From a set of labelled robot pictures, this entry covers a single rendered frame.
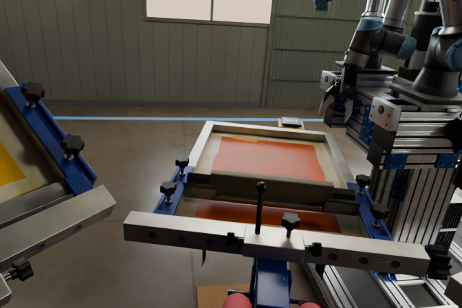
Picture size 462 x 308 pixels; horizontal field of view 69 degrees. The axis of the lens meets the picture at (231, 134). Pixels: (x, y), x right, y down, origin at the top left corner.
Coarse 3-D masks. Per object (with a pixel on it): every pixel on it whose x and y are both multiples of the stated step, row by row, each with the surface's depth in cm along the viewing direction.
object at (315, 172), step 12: (276, 144) 146; (288, 144) 147; (300, 144) 148; (312, 156) 137; (312, 168) 127; (324, 180) 119; (276, 216) 97; (300, 216) 98; (312, 216) 99; (324, 216) 99; (300, 228) 93; (312, 228) 93; (324, 228) 93; (336, 228) 94
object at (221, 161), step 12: (228, 144) 143; (240, 144) 144; (252, 144) 144; (264, 144) 145; (216, 156) 132; (228, 156) 132; (216, 168) 122; (204, 204) 101; (216, 204) 101; (228, 204) 101; (240, 204) 102; (204, 216) 95; (216, 216) 96; (228, 216) 96; (240, 216) 96; (252, 216) 97; (264, 216) 97
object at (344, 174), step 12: (204, 132) 145; (228, 132) 155; (240, 132) 155; (252, 132) 154; (264, 132) 154; (276, 132) 153; (288, 132) 152; (300, 132) 152; (312, 132) 153; (324, 132) 154; (204, 144) 133; (324, 144) 149; (336, 144) 141; (192, 156) 122; (336, 156) 130; (336, 168) 125; (348, 168) 121; (348, 180) 113; (180, 204) 96; (360, 228) 92
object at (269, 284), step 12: (264, 264) 68; (276, 264) 68; (264, 276) 64; (276, 276) 65; (264, 288) 62; (276, 288) 62; (288, 288) 62; (264, 300) 59; (276, 300) 60; (288, 300) 60
